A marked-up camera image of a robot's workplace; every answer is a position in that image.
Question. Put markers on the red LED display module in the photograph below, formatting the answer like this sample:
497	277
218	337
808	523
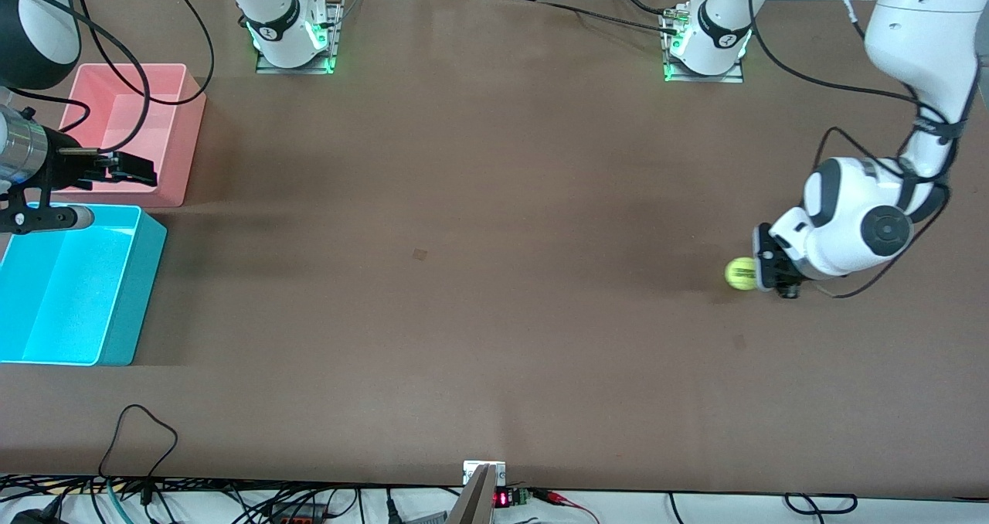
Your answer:
506	498

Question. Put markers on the pink plastic bin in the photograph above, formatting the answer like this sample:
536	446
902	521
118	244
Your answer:
124	134

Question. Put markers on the blue plastic bin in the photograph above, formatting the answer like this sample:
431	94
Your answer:
69	292

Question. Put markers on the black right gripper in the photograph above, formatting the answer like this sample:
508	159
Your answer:
68	170

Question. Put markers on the white mounting plate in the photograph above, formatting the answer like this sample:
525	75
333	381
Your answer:
501	471

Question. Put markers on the yellow Roland Garros tennis ball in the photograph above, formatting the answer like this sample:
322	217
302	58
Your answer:
740	273

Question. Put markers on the grey camera mount arm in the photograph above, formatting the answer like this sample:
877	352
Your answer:
475	501

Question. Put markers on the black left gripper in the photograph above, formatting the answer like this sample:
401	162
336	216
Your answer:
782	283

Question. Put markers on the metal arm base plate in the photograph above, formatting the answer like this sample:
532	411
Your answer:
334	37
703	78

